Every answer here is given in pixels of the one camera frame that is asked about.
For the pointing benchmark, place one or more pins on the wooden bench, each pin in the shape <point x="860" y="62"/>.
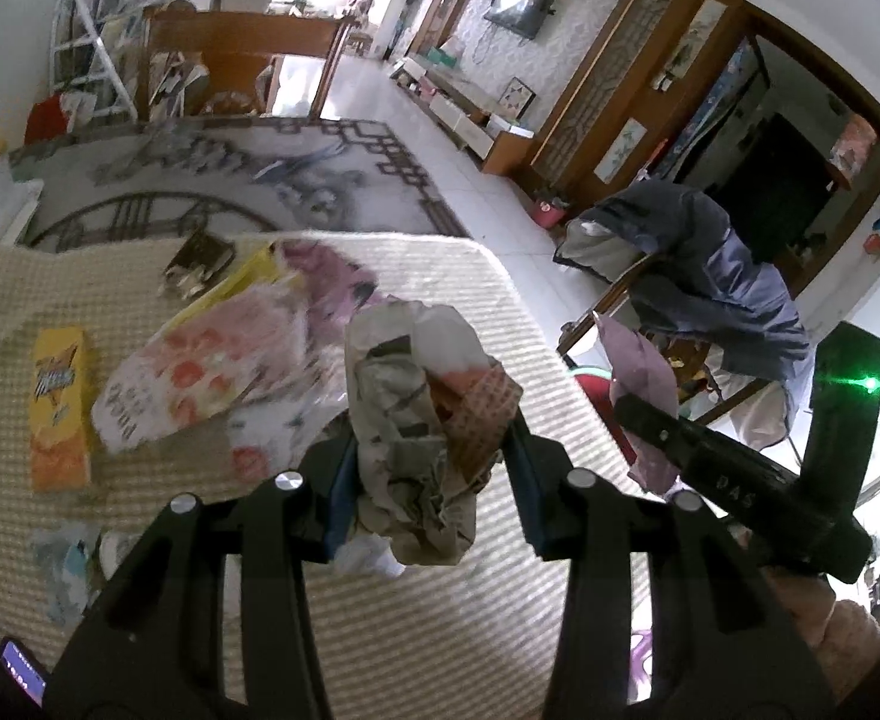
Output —
<point x="245" y="45"/>

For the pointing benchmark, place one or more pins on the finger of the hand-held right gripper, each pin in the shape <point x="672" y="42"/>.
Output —
<point x="657" y="427"/>

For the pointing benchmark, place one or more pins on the beige striped table cloth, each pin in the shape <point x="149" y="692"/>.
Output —
<point x="147" y="300"/>

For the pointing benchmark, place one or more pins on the grey patterned rug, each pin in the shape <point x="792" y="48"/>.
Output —
<point x="207" y="172"/>

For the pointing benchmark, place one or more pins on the wooden chair with blue clothes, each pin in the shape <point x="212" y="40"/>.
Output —
<point x="710" y="270"/>

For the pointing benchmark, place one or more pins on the wall television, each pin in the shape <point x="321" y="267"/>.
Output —
<point x="515" y="11"/>

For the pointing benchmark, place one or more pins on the dark foil wrapper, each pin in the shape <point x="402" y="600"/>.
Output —
<point x="198" y="259"/>

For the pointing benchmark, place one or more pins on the white metal rack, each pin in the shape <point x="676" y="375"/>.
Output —
<point x="83" y="45"/>

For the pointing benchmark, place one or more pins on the purple floral cloth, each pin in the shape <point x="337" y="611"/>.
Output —
<point x="641" y="664"/>

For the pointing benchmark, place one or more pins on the white red-patterned plastic bag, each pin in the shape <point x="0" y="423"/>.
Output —
<point x="200" y="375"/>

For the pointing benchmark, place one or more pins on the red bucket with green rim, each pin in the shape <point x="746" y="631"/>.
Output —
<point x="597" y="394"/>

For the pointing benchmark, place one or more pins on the red bag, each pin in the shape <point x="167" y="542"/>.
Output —
<point x="46" y="120"/>

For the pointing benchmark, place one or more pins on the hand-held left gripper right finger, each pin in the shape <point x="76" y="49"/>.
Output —
<point x="528" y="499"/>

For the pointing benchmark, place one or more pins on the printed paper wrapper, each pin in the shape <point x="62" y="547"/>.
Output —
<point x="402" y="427"/>

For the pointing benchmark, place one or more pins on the wooden lattice partition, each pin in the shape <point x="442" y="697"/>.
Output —
<point x="635" y="67"/>

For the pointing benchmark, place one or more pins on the smartphone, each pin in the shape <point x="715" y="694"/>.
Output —
<point x="23" y="671"/>

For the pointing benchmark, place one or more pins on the small pink bucket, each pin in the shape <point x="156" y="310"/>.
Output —
<point x="547" y="211"/>

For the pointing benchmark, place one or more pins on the yellow plastic bag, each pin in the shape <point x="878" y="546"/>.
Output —
<point x="249" y="277"/>

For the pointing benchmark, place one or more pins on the crumpled clear blue wrapper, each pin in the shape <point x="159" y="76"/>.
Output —
<point x="65" y="570"/>

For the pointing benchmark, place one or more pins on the person's right hand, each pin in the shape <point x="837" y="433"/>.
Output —
<point x="785" y="585"/>

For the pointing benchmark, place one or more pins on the white low cabinet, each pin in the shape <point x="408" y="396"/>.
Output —
<point x="462" y="109"/>

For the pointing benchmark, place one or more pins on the orange snack box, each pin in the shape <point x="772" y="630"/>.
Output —
<point x="61" y="412"/>

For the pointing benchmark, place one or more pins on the person's right forearm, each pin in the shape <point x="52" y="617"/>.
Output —
<point x="853" y="645"/>

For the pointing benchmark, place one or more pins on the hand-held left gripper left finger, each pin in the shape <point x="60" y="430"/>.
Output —
<point x="341" y="499"/>

